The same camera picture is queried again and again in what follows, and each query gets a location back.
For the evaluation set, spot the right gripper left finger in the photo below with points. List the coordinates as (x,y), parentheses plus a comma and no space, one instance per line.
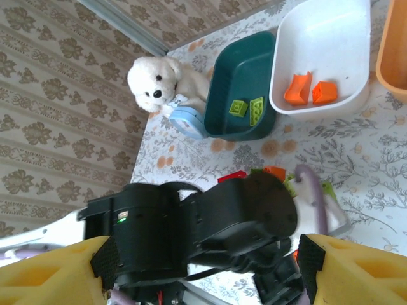
(47,276)

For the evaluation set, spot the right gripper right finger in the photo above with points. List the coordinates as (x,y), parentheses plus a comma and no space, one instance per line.
(359,276)

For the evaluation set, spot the long red lego brick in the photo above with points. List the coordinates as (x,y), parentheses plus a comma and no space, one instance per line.
(233,176)

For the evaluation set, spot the long green lego brick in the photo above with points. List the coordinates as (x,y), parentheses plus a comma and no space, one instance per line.
(329,190)
(257,111)

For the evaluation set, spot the small green lego brick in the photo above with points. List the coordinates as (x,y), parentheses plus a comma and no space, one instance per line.
(257,171)
(289,185)
(238,108)

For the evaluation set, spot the small orange lego brick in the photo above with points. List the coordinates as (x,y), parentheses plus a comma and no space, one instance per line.
(276,173)

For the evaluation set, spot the long orange lego brick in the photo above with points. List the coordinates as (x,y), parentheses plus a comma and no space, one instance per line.
(297,90)
(324,93)

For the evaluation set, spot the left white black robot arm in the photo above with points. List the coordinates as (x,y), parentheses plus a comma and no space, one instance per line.
(38,235)

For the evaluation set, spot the light blue toy clock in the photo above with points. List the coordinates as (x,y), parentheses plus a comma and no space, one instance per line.
(184,122)

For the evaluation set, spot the white plush dog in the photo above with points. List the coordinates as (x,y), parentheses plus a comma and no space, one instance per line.
(152,79)

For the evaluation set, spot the teal plastic container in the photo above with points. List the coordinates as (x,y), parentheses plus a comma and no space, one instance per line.
(229,73)

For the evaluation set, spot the orange plastic container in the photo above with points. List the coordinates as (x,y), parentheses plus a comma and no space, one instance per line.
(392,63)

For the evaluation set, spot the white plastic container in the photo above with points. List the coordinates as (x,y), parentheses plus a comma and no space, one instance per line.
(318,41)

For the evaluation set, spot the aluminium frame post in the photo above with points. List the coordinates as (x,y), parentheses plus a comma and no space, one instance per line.
(133,27)

